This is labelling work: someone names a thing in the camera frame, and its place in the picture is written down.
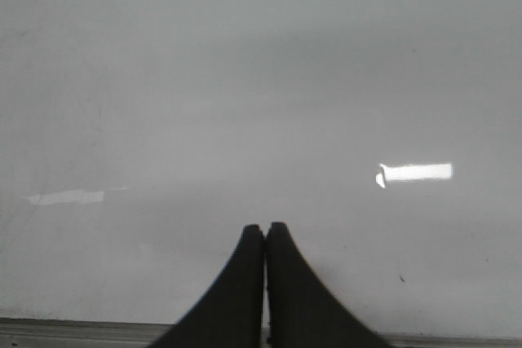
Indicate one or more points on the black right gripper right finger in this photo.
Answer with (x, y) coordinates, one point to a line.
(303, 312)

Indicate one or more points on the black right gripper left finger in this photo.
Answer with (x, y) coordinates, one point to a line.
(229, 314)

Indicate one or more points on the white whiteboard with aluminium frame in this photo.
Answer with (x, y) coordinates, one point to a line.
(138, 138)

